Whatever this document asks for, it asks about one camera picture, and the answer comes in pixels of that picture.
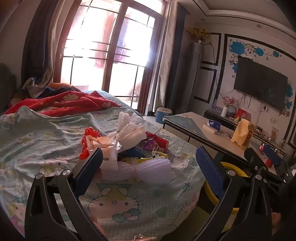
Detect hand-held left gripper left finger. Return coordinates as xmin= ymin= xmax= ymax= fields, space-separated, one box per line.
xmin=24 ymin=148 xmax=109 ymax=241

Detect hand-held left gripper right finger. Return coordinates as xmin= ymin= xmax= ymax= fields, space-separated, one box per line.
xmin=192 ymin=146 xmax=274 ymax=241

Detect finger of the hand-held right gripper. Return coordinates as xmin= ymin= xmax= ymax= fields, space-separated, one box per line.
xmin=263 ymin=144 xmax=286 ymax=170
xmin=244 ymin=148 xmax=263 ymax=174

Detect white plastic packet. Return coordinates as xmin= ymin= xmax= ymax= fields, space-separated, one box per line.
xmin=101 ymin=144 xmax=121 ymax=171

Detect yellow rimmed bin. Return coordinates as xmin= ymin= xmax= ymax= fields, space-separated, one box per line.
xmin=201 ymin=161 xmax=250 ymax=217

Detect beige orange packet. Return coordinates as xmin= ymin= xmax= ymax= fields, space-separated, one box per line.
xmin=87 ymin=136 xmax=114 ymax=149

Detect crinkled red wrapper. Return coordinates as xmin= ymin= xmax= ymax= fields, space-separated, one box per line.
xmin=80 ymin=127 xmax=102 ymax=161

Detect blue wrapper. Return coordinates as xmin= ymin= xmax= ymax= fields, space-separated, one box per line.
xmin=120 ymin=148 xmax=144 ymax=161

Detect yellow snack packet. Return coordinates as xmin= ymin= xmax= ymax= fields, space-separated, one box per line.
xmin=151 ymin=151 xmax=167 ymax=160

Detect white paper wrapper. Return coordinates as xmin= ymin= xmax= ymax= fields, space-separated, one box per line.
xmin=113 ymin=123 xmax=147 ymax=151

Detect red snack tube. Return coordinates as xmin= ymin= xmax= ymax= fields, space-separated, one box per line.
xmin=146 ymin=132 xmax=170 ymax=154

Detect purple snack wrapper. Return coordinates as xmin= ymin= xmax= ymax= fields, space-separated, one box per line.
xmin=142 ymin=138 xmax=158 ymax=151

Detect person's left hand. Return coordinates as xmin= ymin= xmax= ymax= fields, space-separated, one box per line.
xmin=89 ymin=214 xmax=159 ymax=241

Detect yellow paper bag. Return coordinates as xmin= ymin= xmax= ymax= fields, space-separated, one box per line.
xmin=231 ymin=118 xmax=255 ymax=149

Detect glass top coffee table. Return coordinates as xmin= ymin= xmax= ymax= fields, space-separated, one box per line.
xmin=163 ymin=112 xmax=255 ymax=163

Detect long white box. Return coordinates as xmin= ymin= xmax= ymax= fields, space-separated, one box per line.
xmin=203 ymin=124 xmax=219 ymax=135

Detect red card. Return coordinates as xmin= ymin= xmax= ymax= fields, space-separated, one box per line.
xmin=236 ymin=108 xmax=252 ymax=121

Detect cat printed light blue bedsheet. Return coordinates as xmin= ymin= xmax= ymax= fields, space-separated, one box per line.
xmin=0 ymin=105 xmax=206 ymax=241

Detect white vase with pink flowers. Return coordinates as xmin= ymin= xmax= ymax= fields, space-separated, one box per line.
xmin=221 ymin=96 xmax=238 ymax=117

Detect red printed blanket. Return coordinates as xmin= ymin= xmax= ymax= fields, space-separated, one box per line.
xmin=3 ymin=90 xmax=122 ymax=116

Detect blue and white bucket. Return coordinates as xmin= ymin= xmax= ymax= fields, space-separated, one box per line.
xmin=155 ymin=107 xmax=173 ymax=124

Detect blue quilted cover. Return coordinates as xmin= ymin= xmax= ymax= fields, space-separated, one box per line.
xmin=83 ymin=90 xmax=144 ymax=117

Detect orange pillow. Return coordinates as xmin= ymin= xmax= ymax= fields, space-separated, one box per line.
xmin=50 ymin=82 xmax=75 ymax=90

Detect grey standing air conditioner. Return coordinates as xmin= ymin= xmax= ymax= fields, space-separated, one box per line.
xmin=183 ymin=43 xmax=204 ymax=114

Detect grey cloth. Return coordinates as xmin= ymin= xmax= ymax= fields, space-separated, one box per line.
xmin=22 ymin=77 xmax=50 ymax=98

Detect beige curtain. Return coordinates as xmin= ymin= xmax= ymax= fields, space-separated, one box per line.
xmin=157 ymin=2 xmax=178 ymax=112
xmin=35 ymin=0 xmax=70 ymax=93

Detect dark grey headboard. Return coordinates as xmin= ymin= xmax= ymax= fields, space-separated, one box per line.
xmin=0 ymin=64 xmax=17 ymax=114

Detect dark blue curtain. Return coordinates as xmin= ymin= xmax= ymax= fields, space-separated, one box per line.
xmin=165 ymin=5 xmax=189 ymax=112
xmin=21 ymin=0 xmax=55 ymax=80

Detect yellow artificial flowers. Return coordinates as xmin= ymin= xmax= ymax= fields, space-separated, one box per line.
xmin=186 ymin=28 xmax=211 ymax=44

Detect brown framed glass door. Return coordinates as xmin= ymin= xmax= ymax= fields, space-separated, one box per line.
xmin=54 ymin=0 xmax=172 ymax=112

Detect black wall television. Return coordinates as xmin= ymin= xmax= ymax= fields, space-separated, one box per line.
xmin=233 ymin=56 xmax=289 ymax=111

